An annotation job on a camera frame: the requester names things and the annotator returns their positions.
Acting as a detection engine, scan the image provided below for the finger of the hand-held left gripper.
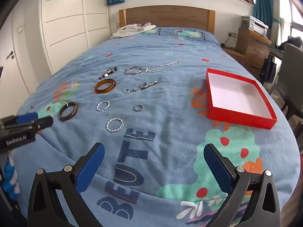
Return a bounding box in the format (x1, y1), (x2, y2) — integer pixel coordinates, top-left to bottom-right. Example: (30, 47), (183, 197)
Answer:
(0, 113), (39, 126)
(14, 117), (54, 133)

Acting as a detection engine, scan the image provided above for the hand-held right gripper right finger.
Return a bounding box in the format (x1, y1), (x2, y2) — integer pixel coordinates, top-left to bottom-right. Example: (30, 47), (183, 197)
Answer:
(204, 143), (281, 227)

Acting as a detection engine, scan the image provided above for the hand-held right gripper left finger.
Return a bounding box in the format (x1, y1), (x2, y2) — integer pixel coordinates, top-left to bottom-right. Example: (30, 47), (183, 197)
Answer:
(28, 142), (105, 227)

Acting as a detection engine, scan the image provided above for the dark brown bangle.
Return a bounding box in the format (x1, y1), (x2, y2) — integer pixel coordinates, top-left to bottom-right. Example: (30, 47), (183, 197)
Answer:
(58, 102), (79, 121)

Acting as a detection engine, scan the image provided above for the thin silver hoop ring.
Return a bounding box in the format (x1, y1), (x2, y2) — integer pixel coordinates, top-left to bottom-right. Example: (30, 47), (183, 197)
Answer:
(106, 118), (124, 132)

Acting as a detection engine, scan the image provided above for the amber bangle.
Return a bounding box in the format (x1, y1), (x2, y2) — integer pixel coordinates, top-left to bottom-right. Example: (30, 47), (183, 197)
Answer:
(95, 79), (116, 94)

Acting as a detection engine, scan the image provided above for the red cardboard box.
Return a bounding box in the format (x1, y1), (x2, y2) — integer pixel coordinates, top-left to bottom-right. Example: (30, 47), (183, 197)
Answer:
(205, 68), (278, 130)

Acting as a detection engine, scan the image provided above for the white door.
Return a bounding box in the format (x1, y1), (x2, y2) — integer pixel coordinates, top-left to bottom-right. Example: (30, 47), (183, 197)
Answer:
(0, 5), (41, 95)

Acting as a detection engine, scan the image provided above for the blue printed blanket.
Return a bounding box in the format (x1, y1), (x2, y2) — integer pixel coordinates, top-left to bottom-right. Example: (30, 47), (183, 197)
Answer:
(18, 27), (301, 227)

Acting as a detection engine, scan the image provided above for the silver brooch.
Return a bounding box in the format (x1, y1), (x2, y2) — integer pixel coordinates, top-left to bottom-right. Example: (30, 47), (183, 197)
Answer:
(133, 80), (158, 92)

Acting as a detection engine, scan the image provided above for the thin silver bangle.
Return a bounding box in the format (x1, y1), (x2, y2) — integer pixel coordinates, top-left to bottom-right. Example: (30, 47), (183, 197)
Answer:
(124, 67), (143, 75)

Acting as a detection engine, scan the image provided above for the white wardrobe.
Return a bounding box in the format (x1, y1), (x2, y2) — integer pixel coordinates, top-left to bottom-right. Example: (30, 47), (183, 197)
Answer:
(39, 0), (110, 76)

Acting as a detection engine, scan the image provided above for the dark blue bag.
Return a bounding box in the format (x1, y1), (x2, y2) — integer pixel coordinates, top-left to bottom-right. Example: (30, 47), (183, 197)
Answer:
(260, 54), (276, 83)

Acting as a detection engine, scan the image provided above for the low wooden cabinet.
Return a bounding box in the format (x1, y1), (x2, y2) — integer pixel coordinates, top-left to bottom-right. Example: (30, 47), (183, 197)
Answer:
(221, 47), (263, 76)

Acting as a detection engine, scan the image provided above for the grey chair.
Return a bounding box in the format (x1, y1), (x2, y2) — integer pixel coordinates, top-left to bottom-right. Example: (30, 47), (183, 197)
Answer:
(272, 43), (303, 123)

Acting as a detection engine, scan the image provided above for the white garment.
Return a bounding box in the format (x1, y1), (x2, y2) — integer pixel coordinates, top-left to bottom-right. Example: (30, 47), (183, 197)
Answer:
(111, 22), (157, 39)

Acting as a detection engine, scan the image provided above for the wooden drawer cabinet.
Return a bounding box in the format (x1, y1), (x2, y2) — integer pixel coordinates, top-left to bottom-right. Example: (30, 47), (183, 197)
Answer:
(237, 27), (272, 63)

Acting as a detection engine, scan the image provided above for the black bag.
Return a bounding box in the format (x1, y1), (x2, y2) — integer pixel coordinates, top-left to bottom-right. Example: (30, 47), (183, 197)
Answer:
(277, 36), (303, 51)

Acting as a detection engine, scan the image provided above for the white printer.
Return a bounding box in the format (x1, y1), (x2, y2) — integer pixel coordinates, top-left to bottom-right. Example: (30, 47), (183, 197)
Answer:
(241, 15), (269, 35)

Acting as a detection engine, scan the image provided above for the wooden headboard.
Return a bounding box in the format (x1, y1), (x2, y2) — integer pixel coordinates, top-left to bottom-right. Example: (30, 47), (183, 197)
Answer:
(119, 5), (216, 35)

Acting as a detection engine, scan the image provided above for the blue white braided cord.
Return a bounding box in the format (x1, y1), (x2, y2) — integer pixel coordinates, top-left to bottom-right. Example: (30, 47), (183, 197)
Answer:
(2, 156), (21, 201)

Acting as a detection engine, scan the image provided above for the silver chain bracelet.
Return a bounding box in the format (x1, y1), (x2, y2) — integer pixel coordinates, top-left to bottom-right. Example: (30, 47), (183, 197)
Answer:
(96, 100), (110, 112)

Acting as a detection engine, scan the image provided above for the black white beaded bracelet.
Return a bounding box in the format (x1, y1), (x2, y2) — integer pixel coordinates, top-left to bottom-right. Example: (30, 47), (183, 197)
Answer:
(97, 66), (118, 80)

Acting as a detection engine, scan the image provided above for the silver necklace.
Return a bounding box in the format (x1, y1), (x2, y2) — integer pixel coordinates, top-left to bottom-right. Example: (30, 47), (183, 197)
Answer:
(145, 61), (180, 73)

